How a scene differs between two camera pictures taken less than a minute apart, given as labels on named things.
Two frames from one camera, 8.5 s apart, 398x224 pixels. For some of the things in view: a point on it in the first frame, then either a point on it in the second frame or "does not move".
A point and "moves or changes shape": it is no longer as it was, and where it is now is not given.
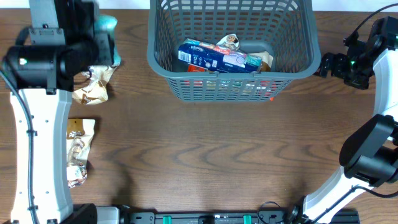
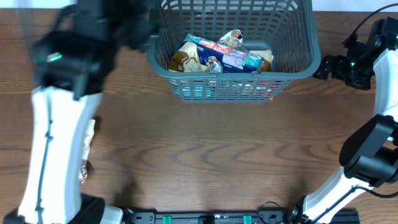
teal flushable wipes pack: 106,53 moves or changes shape
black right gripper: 339,60 does not move
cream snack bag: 96,91 moves or changes shape
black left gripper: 94,40 to 140,35
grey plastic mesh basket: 284,28 does not move
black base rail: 210,216 does not move
